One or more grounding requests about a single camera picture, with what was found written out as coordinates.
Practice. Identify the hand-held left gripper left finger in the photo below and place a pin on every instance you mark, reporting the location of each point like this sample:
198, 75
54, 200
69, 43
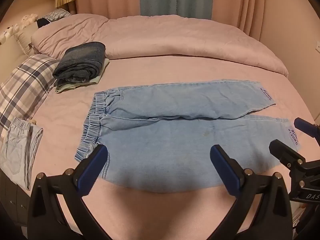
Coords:
92, 171

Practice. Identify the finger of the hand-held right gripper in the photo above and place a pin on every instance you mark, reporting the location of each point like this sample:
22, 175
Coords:
287, 153
306, 127

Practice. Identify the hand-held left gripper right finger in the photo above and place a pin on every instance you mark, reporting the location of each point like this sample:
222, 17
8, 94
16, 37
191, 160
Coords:
225, 171

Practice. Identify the light blue denim pants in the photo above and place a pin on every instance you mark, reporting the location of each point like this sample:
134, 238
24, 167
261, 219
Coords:
162, 142

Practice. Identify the pink bed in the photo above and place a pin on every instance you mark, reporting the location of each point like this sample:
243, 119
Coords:
62, 120

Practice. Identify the folded pale blue jeans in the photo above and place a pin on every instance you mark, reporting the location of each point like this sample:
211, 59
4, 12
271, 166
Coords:
17, 150

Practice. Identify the dark drawer cabinet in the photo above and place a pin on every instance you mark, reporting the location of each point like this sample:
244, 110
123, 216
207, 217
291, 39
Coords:
15, 200

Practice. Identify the light green folded cloth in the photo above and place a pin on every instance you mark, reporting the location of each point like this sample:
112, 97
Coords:
99, 78

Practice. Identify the plaid pillow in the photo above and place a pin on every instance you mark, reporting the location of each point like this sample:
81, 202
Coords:
25, 85

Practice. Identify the dark blue folded jeans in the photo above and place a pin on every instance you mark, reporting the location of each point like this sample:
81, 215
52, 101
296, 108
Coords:
80, 60

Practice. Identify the cream pillow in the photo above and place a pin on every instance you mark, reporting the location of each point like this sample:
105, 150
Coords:
12, 60

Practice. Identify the pink duvet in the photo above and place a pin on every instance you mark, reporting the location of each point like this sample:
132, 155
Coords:
187, 37

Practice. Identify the pink pillow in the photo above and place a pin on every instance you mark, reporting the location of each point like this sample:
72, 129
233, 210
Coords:
70, 30

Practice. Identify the white plush toy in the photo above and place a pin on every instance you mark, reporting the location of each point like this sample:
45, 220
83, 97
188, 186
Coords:
28, 19
7, 35

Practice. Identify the blue striped pillow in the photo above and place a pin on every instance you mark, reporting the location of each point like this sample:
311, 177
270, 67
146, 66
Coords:
59, 13

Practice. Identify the white wall socket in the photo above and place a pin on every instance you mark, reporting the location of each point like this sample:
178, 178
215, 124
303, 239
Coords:
318, 47

